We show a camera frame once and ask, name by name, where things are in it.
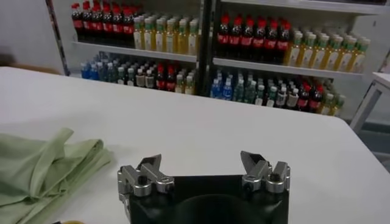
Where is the red cap cola bottle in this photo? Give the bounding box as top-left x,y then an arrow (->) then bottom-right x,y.
297,84 -> 311,111
71,2 -> 83,40
253,18 -> 266,61
241,17 -> 254,60
309,85 -> 324,114
166,65 -> 176,92
264,19 -> 277,63
155,63 -> 166,90
112,5 -> 124,46
122,7 -> 135,47
82,2 -> 93,42
92,3 -> 104,43
276,20 -> 290,64
217,14 -> 230,58
229,15 -> 242,59
102,4 -> 113,44

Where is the pale yellow drink bottle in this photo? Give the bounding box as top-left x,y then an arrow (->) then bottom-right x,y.
175,74 -> 185,94
331,94 -> 347,117
185,75 -> 195,95
320,93 -> 334,116

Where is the green cap yellow juice bottle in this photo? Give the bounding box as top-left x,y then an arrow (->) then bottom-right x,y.
143,18 -> 155,51
285,32 -> 303,66
154,18 -> 166,52
313,35 -> 329,69
177,19 -> 188,55
327,36 -> 342,71
340,37 -> 356,72
188,19 -> 199,56
353,38 -> 371,73
165,19 -> 177,54
301,33 -> 316,68
133,17 -> 144,50

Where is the glass door drinks cabinet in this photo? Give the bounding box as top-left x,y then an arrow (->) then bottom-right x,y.
45,0 -> 211,96

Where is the small brown label bottle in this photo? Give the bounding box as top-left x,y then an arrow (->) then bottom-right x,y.
135,68 -> 145,88
275,86 -> 287,108
286,88 -> 299,110
144,69 -> 155,89

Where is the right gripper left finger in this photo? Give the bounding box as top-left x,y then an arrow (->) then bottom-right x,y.
117,153 -> 175,202

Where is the white metal frame side table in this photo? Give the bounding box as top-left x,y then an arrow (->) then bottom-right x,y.
349,71 -> 390,135

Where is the beverage bottle shelf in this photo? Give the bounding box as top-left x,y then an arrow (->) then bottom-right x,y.
200,0 -> 390,122

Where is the light green t-shirt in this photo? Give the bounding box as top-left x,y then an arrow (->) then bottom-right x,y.
0,127 -> 112,224

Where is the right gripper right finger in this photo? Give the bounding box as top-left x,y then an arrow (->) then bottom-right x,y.
239,150 -> 291,194

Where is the clear green water bottle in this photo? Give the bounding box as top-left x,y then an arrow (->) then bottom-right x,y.
244,80 -> 256,104
99,62 -> 108,82
233,79 -> 245,102
107,62 -> 117,83

